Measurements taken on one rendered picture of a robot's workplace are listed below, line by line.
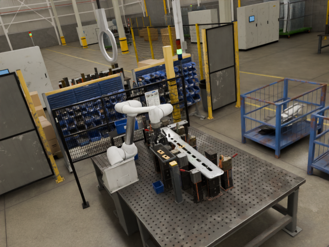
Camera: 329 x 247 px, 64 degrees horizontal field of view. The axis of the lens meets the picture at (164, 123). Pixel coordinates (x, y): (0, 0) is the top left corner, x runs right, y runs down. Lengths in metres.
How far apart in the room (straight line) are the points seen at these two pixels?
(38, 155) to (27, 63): 4.93
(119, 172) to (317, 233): 2.29
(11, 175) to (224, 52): 4.78
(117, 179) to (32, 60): 6.84
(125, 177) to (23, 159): 2.24
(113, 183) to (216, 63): 3.91
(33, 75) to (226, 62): 6.00
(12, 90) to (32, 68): 4.87
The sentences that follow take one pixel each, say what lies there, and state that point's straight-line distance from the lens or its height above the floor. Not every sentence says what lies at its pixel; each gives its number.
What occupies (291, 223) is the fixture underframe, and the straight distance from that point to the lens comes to 3.44.
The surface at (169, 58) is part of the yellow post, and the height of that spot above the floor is 1.84.
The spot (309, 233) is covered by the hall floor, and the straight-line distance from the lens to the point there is 3.57.
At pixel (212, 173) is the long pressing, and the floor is 1.00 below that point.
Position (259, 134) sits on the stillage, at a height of 0.16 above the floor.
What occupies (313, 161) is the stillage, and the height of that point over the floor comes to 0.21.
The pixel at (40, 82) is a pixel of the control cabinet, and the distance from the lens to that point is 9.49.
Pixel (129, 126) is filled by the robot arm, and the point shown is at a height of 1.30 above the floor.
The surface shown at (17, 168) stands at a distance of 4.97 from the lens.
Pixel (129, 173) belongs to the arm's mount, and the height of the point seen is 0.83.
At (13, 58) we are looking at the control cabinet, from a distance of 9.36.
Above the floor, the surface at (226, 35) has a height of 1.76.
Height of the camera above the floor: 2.51
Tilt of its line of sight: 23 degrees down
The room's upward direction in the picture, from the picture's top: 9 degrees counter-clockwise
